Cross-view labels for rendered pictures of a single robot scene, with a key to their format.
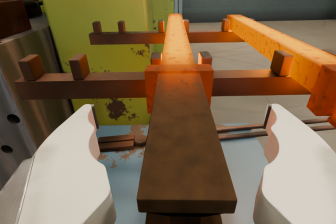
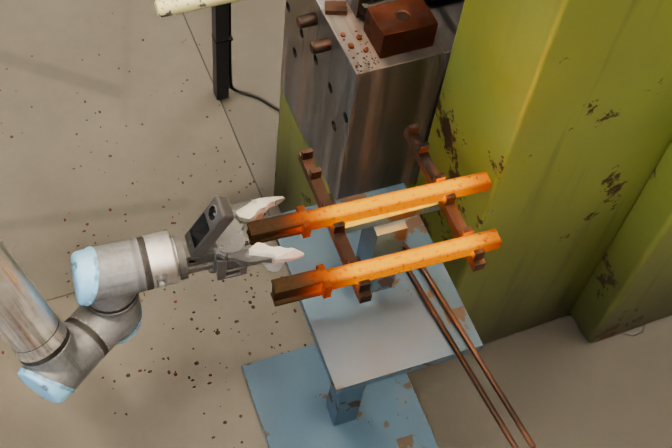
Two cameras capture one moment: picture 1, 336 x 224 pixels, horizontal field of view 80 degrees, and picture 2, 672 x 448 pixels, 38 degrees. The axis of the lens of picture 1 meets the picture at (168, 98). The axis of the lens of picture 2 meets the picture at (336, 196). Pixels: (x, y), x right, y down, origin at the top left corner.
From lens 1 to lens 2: 1.58 m
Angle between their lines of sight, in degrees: 51
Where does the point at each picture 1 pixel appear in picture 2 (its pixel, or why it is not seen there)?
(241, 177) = (384, 336)
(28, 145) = (343, 140)
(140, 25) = (503, 143)
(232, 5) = not seen: outside the picture
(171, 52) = (332, 209)
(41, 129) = (363, 137)
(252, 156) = (418, 348)
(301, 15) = not seen: outside the picture
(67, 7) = (466, 60)
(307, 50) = (359, 269)
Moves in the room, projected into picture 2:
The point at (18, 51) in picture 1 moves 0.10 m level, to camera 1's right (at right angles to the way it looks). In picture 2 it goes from (384, 76) to (403, 113)
